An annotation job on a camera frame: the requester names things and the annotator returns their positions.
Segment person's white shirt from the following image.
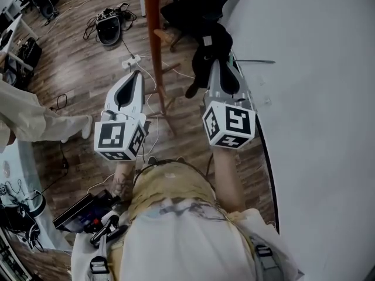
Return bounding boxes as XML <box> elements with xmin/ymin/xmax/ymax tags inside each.
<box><xmin>71</xmin><ymin>205</ymin><xmax>304</xmax><ymax>281</ymax></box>

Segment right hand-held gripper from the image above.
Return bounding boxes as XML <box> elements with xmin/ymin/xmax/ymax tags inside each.
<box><xmin>201</xmin><ymin>58</ymin><xmax>257</xmax><ymax>150</ymax></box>

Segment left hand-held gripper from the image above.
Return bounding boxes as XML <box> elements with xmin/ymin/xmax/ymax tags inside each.
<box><xmin>94</xmin><ymin>70</ymin><xmax>148</xmax><ymax>162</ymax></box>

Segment black floor cable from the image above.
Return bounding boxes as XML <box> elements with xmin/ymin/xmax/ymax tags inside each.
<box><xmin>40</xmin><ymin>93</ymin><xmax>70</xmax><ymax>196</ymax></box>

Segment long thin white cable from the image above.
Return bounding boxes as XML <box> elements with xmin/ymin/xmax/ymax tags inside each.
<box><xmin>37</xmin><ymin>0</ymin><xmax>141</xmax><ymax>38</ymax></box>

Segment black fabric item with tag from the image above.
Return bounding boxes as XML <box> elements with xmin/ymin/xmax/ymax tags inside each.
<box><xmin>185</xmin><ymin>22</ymin><xmax>240</xmax><ymax>99</ymax></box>

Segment white power strip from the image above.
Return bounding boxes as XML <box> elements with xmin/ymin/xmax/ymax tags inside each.
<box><xmin>121</xmin><ymin>55</ymin><xmax>142</xmax><ymax>70</ymax></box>

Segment black headset on floor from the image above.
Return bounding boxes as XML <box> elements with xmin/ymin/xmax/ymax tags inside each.
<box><xmin>96</xmin><ymin>13</ymin><xmax>121</xmax><ymax>46</ymax></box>

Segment black waist-mounted device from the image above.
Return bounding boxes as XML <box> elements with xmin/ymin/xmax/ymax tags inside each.
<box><xmin>52</xmin><ymin>188</ymin><xmax>130</xmax><ymax>248</ymax></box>

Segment white round device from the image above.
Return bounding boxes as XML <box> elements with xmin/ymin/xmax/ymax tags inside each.
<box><xmin>28</xmin><ymin>190</ymin><xmax>47</xmax><ymax>217</ymax></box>

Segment white floor cable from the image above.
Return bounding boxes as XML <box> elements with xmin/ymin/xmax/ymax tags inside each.
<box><xmin>135</xmin><ymin>54</ymin><xmax>196</xmax><ymax>163</ymax></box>

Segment person's right forearm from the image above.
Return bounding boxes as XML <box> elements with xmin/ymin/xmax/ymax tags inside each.
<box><xmin>211</xmin><ymin>146</ymin><xmax>247</xmax><ymax>214</ymax></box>

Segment black bag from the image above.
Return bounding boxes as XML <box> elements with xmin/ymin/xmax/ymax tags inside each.
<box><xmin>13</xmin><ymin>37</ymin><xmax>43</xmax><ymax>70</ymax></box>

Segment white desk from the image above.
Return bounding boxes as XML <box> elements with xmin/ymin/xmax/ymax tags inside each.
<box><xmin>0</xmin><ymin>6</ymin><xmax>39</xmax><ymax>59</ymax></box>

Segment person's left forearm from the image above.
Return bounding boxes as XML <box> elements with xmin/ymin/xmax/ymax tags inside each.
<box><xmin>112</xmin><ymin>158</ymin><xmax>138</xmax><ymax>203</ymax></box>

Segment black garment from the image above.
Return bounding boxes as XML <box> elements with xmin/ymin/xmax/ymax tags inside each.
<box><xmin>160</xmin><ymin>0</ymin><xmax>247</xmax><ymax>38</ymax></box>

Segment thin grey metal rod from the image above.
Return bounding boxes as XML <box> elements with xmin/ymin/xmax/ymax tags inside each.
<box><xmin>233</xmin><ymin>58</ymin><xmax>277</xmax><ymax>64</ymax></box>

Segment grey harness strap with buckle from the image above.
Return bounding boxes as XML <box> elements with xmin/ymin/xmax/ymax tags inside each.
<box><xmin>250</xmin><ymin>235</ymin><xmax>284</xmax><ymax>281</ymax></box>
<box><xmin>88</xmin><ymin>238</ymin><xmax>111</xmax><ymax>281</ymax></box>

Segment person's beige trousers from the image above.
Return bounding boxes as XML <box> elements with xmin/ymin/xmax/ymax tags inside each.
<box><xmin>128</xmin><ymin>159</ymin><xmax>219</xmax><ymax>221</ymax></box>

